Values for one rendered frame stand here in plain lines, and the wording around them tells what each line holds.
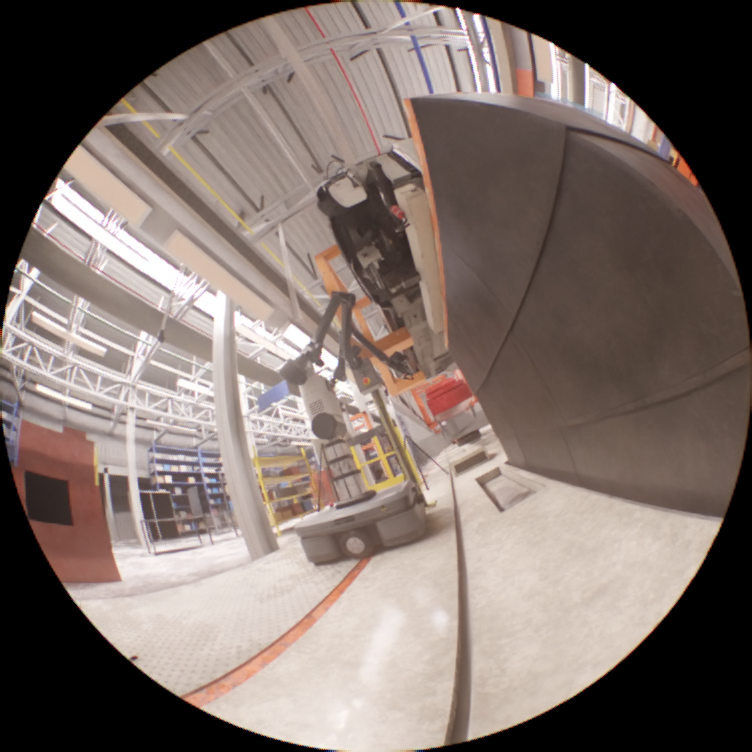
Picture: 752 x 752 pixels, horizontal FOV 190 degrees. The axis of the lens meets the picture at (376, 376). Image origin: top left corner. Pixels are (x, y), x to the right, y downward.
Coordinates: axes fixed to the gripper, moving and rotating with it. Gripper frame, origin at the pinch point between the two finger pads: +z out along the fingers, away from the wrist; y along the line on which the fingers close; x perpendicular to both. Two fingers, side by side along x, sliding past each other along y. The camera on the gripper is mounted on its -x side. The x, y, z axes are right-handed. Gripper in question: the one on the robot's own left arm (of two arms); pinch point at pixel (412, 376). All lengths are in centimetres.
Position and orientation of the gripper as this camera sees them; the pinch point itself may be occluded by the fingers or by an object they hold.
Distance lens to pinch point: 158.5
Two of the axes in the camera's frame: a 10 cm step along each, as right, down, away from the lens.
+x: -6.0, 7.9, -1.4
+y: 2.2, 3.3, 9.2
